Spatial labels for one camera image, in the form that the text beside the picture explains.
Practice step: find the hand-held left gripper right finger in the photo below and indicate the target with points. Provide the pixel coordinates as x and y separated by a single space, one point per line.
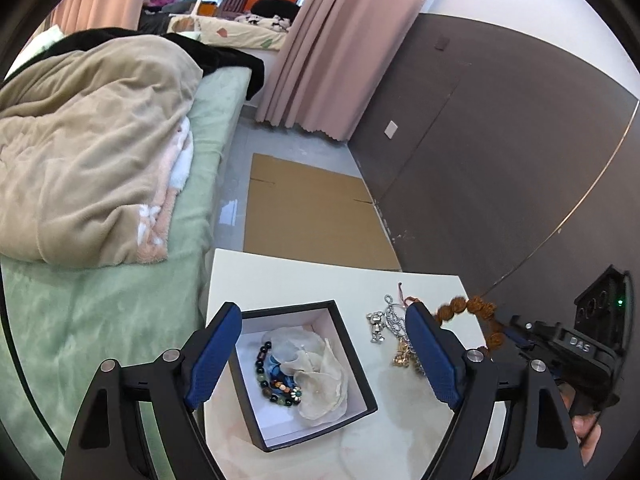
431 360

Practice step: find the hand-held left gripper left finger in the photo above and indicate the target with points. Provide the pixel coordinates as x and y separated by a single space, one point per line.
215 357

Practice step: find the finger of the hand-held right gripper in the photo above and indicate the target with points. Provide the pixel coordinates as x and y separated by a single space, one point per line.
517 332

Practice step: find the black jewelry box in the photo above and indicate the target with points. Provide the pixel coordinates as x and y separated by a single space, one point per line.
274 425

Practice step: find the person's right hand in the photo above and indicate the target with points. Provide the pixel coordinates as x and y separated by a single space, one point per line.
587 432

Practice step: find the gold charm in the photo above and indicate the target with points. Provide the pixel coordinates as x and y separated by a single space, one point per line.
400 357

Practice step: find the silver bear charm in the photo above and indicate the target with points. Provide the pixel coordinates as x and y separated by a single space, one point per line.
376 327

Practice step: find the green bed sheet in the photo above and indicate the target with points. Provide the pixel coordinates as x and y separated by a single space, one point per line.
100 310

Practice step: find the flat cardboard sheet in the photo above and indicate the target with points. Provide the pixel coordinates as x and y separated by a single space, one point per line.
310 210

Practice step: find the pink white fleece blanket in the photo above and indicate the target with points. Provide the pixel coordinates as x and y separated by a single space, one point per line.
166 170

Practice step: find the beige blanket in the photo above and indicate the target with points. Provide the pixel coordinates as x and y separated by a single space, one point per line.
90 135

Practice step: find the black blanket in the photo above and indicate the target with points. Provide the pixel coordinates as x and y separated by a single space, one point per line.
227 66

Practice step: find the cream printed bedding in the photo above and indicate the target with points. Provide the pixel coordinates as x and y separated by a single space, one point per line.
235 32

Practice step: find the black chair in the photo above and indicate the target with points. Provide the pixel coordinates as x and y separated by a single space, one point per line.
275 8

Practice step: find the pale green pillow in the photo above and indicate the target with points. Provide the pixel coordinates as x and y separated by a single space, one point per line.
47 37

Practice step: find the white wall socket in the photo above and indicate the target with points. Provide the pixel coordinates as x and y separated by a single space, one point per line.
391 129

